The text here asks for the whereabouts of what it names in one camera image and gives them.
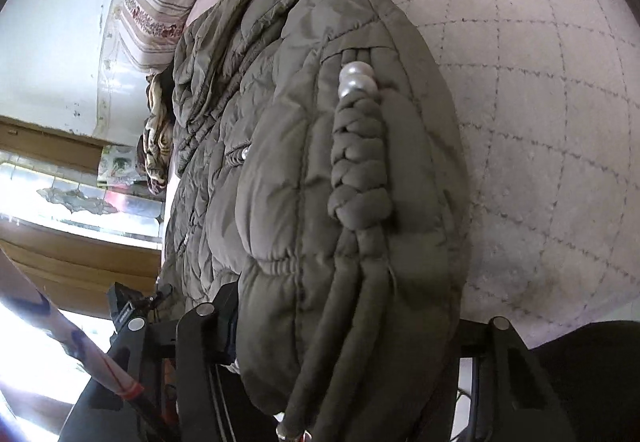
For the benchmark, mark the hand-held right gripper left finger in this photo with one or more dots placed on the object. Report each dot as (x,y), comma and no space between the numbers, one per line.
(200,342)

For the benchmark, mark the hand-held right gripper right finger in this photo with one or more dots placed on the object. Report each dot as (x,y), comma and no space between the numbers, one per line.
(500,357)

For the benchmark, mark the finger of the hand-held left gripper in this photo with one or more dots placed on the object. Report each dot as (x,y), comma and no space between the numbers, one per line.
(161,298)
(127,309)

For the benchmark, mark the olive hooded puffer jacket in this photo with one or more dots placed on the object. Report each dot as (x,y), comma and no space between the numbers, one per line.
(310,171)

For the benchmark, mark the person's dark trousers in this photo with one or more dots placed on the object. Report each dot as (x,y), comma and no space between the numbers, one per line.
(590,372)

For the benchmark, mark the stained glass window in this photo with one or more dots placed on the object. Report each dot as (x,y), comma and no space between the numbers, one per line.
(60,202)

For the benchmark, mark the brown cream patterned blanket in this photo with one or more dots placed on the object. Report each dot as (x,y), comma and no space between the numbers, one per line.
(157,141)

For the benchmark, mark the wooden window frame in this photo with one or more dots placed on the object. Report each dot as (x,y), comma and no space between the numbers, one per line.
(75,262)

